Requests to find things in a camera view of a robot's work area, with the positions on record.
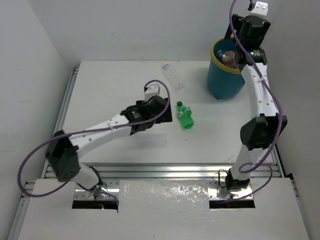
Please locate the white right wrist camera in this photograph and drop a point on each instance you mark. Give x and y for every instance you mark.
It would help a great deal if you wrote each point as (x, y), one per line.
(258, 9)

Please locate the orange label bottle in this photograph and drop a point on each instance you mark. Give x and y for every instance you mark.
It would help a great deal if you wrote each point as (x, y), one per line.
(229, 59)

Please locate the aluminium table edge rail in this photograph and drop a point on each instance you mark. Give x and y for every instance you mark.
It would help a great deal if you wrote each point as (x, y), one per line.
(98, 90)

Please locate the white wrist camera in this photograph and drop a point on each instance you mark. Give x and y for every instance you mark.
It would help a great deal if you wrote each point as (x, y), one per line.
(151, 91)
(258, 9)

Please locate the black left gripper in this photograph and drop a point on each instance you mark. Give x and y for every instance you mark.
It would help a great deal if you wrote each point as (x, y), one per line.
(164, 110)

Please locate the clear unlabelled plastic bottle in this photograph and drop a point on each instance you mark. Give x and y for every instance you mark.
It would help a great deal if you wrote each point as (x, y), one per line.
(173, 77)

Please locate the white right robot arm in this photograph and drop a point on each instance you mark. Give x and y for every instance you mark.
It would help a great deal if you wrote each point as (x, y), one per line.
(259, 135)

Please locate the blue bin with yellow rim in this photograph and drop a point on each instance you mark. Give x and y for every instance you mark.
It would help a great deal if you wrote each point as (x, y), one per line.
(223, 82)

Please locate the white foam front board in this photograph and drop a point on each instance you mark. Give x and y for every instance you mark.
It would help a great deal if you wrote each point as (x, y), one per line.
(166, 210)

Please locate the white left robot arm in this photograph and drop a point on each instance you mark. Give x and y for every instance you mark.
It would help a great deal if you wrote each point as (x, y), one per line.
(64, 152)

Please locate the green Sprite bottle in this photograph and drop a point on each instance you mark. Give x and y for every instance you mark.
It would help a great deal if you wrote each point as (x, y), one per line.
(184, 115)

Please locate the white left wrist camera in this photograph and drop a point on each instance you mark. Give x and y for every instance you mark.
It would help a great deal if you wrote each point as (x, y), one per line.
(151, 91)

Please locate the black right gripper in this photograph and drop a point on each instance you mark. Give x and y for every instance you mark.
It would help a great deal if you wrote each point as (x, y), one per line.
(237, 21)

